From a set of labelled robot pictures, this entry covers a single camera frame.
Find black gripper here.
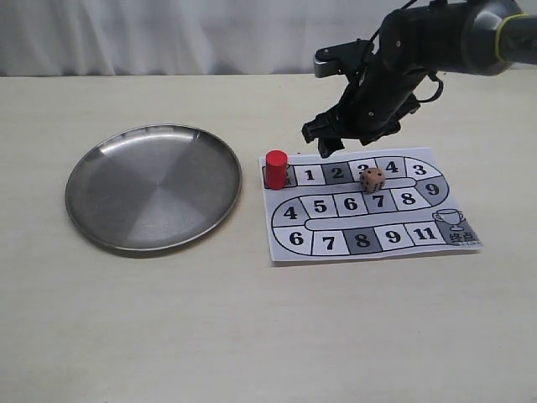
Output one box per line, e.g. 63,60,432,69
301,5,440,159

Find red cylinder game piece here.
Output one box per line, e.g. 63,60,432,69
265,149,288,190

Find wooden die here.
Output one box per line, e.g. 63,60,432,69
360,167,385,193

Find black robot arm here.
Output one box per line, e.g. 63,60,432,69
301,1,536,158

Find paper game board sheet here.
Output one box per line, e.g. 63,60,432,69
263,147,482,263

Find round steel plate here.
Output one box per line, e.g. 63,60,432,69
65,123,242,254

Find white backdrop curtain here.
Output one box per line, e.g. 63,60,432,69
0,0,537,78

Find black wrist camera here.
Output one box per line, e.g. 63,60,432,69
314,39,374,79

